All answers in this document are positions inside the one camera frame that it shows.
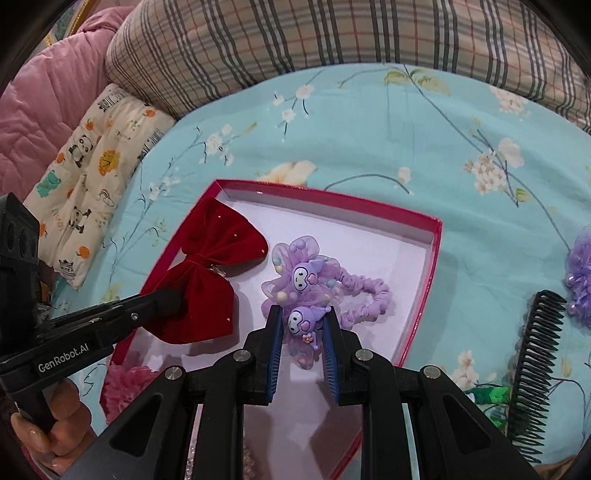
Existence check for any green knitted hair clip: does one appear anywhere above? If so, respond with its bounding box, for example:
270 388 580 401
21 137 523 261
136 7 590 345
466 386 511 433

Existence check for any pink fluffy scrunchie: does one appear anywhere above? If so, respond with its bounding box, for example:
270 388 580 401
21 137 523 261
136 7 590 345
100 363 158 425

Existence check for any person's left hand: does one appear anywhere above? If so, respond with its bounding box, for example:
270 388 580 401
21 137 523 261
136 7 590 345
10 379 97 478

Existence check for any red velvet bow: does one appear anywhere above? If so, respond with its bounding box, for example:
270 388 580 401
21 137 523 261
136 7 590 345
142 198 269 344

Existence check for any purple bead flower scrunchie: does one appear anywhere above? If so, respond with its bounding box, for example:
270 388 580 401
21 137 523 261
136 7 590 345
564 227 591 328

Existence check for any plaid pillow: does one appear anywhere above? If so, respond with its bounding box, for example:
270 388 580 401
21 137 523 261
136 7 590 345
105 1 590 130

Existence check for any purple Kuromi hair scrunchie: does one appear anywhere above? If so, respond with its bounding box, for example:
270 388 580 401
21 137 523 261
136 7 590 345
262 235 392 370

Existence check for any teal floral bed sheet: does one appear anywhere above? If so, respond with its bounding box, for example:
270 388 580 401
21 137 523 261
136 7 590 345
53 65 590 479

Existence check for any pink quilted blanket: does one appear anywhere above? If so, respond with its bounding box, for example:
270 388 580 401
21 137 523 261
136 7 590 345
1 6 133 200

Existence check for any cartoon animal print pillow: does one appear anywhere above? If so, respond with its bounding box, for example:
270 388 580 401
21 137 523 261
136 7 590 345
24 83 175 289

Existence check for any red cardboard tray box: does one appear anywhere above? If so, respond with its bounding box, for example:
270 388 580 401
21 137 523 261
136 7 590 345
112 180 443 479

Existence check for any black plastic comb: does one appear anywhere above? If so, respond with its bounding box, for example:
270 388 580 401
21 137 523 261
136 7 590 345
506 290 566 464

